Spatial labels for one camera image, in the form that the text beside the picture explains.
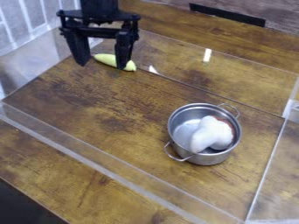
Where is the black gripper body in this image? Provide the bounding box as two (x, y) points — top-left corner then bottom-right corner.
(56, 0), (143, 42)

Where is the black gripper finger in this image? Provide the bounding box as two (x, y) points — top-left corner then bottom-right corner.
(115, 31), (132, 70)
(61, 29), (91, 67)

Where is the silver metal pot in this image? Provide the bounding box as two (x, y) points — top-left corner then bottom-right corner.
(163, 103), (241, 165)

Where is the white red toy mushroom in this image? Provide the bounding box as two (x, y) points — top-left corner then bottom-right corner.
(189, 115), (233, 153)

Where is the yellow green toy vegetable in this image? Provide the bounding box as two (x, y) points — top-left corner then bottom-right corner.
(93, 53), (136, 72)

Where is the black bar on table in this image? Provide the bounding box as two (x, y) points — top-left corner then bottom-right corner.
(189, 3), (267, 27)

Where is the clear acrylic enclosure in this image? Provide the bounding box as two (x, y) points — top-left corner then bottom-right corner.
(0, 18), (299, 224)

